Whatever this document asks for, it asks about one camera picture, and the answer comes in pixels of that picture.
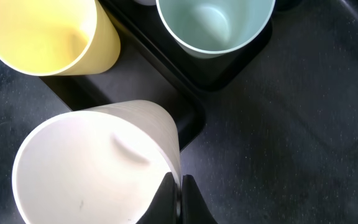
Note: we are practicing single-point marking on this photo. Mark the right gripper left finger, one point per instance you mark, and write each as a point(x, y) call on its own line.
point(163, 208)

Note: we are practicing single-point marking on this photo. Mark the white cup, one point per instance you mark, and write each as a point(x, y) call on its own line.
point(89, 171)

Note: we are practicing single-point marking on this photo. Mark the yellow cup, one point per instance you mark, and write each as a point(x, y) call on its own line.
point(42, 37)

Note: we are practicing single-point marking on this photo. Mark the black tray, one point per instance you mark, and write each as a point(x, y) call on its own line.
point(135, 81)
point(216, 74)

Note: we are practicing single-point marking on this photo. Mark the green cup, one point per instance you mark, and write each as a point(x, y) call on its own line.
point(213, 28)

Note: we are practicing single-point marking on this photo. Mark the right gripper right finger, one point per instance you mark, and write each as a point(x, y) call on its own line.
point(193, 208)

